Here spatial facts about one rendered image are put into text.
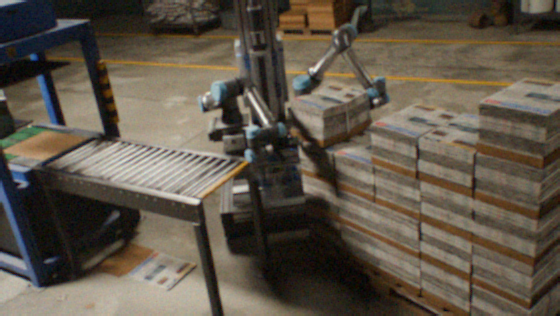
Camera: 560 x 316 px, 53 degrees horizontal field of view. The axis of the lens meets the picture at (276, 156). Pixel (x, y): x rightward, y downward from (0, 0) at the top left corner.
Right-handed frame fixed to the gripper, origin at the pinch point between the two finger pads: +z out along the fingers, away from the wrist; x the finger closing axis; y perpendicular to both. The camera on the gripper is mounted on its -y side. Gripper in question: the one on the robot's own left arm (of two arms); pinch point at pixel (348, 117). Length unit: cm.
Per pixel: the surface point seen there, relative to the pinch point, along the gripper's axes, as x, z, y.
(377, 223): 57, 37, -37
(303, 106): 5.4, 38.8, 20.5
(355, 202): 42, 38, -29
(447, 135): 94, 27, 21
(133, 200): -30, 135, -12
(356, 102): 21.8, 13.2, 18.4
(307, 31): -475, -367, -77
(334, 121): 21.5, 30.7, 12.5
